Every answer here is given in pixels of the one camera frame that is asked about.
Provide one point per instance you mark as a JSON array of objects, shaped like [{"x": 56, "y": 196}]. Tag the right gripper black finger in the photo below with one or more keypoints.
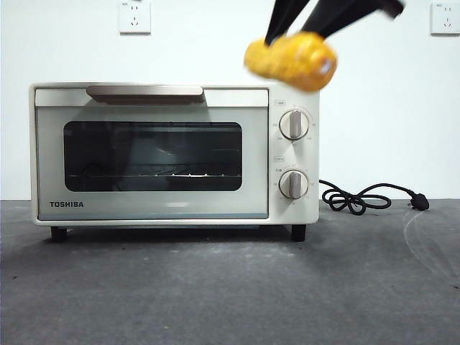
[
  {"x": 341, "y": 14},
  {"x": 284, "y": 18}
]

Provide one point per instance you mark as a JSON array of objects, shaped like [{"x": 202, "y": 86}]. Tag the yellow corn cob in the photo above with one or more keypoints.
[{"x": 291, "y": 61}]

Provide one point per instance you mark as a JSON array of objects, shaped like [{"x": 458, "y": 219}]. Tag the cream Toshiba toaster oven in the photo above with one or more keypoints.
[{"x": 276, "y": 158}]

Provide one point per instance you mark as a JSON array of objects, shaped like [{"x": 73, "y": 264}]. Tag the cream temperature knob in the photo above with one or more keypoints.
[{"x": 294, "y": 125}]

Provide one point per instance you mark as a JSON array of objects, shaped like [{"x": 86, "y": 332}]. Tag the cream timer knob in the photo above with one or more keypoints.
[{"x": 294, "y": 185}]

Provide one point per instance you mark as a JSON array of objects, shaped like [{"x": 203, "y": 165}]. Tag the white wall socket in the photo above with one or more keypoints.
[
  {"x": 445, "y": 19},
  {"x": 135, "y": 18}
]

